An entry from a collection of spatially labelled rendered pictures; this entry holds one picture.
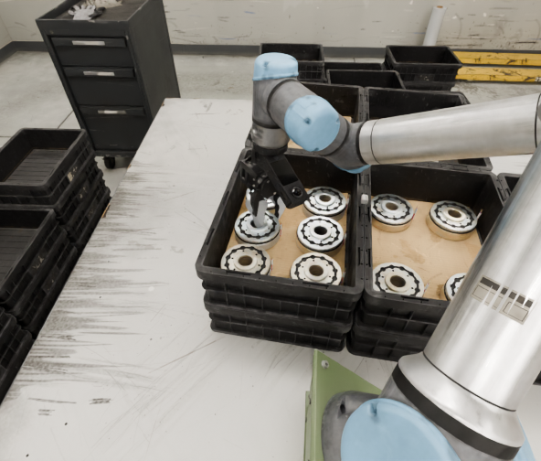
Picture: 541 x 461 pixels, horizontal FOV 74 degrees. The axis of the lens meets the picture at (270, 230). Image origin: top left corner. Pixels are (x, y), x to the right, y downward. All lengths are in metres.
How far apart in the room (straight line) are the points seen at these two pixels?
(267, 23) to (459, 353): 3.86
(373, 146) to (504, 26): 3.97
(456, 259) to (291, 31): 3.45
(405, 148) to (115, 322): 0.71
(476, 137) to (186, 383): 0.67
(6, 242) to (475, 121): 1.63
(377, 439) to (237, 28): 3.94
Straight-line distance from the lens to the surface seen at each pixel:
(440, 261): 0.87
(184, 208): 1.12
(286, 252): 0.80
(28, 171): 1.90
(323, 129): 0.57
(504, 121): 0.56
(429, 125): 0.59
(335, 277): 0.73
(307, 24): 4.06
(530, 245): 0.36
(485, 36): 4.51
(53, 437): 0.86
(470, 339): 0.36
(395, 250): 0.85
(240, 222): 0.82
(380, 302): 0.64
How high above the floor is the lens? 1.44
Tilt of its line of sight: 46 degrees down
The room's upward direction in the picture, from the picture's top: straight up
